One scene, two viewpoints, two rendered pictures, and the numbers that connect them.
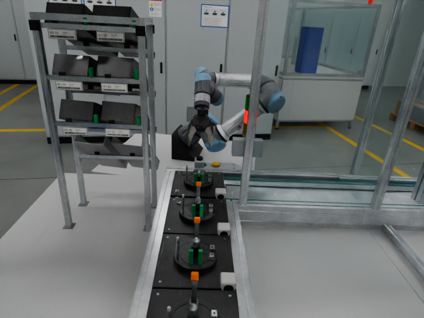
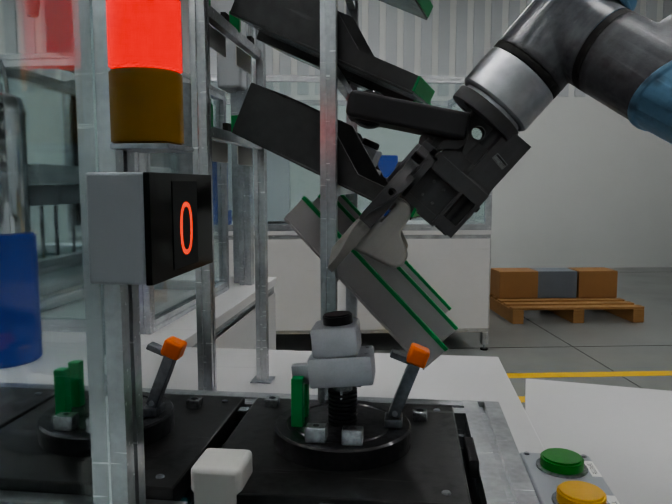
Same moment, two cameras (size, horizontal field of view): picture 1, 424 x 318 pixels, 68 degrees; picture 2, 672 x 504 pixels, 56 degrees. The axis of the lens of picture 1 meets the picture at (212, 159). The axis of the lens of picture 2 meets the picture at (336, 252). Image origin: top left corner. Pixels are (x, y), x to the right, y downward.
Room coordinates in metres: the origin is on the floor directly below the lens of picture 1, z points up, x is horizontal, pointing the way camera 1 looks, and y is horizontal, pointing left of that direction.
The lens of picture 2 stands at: (1.37, -0.56, 1.23)
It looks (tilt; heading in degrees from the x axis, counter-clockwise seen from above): 6 degrees down; 99
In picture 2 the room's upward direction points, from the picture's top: straight up
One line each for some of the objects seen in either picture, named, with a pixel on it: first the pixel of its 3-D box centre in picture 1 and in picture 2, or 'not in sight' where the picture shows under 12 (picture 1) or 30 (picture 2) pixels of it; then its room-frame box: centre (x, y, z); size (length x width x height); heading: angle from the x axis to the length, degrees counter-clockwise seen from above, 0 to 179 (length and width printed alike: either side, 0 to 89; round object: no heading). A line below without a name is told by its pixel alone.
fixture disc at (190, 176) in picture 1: (198, 180); (342, 431); (1.28, 0.06, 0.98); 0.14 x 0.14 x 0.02
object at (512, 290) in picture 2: not in sight; (561, 293); (2.54, 5.63, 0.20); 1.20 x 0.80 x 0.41; 12
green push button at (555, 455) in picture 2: not in sight; (561, 465); (1.49, 0.05, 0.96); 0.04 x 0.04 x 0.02
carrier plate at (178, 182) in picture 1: (198, 184); (342, 449); (1.28, 0.06, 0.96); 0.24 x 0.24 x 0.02; 2
